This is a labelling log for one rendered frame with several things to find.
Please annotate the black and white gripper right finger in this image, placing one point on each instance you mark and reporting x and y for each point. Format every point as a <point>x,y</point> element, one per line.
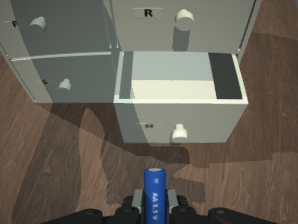
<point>184,214</point>

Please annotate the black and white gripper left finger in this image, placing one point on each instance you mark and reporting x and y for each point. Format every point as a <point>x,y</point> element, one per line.
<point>129,213</point>

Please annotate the grey small chest of drawers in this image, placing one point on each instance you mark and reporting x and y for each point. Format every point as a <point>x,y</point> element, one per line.
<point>115,49</point>

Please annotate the blue aa battery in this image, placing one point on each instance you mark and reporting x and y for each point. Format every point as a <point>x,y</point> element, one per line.
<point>154,188</point>

